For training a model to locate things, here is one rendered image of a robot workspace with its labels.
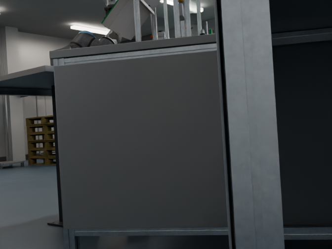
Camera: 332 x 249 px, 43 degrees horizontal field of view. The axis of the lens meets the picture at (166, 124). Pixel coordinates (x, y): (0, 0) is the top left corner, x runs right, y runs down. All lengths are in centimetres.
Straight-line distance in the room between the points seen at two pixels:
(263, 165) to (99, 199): 127
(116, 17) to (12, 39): 813
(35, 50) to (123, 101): 908
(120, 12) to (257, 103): 155
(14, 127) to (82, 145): 811
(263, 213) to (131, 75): 122
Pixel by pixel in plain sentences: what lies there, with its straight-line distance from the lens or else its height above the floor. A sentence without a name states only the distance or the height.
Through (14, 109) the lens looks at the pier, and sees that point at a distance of 976.
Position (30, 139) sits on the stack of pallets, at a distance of 819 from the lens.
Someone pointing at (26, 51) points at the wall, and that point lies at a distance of 1049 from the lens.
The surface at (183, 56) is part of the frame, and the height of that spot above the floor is 79.
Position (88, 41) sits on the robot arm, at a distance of 268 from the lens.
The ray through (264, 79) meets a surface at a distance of 42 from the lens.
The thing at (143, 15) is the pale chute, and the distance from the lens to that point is 213.
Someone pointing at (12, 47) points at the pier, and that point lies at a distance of 996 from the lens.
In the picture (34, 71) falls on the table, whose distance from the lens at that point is 213.
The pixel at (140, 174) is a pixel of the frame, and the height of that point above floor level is 37.
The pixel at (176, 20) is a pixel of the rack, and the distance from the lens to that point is 181.
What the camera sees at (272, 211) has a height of 45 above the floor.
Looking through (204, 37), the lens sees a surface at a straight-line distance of 156.
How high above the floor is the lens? 54
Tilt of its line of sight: level
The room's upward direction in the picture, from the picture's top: 4 degrees counter-clockwise
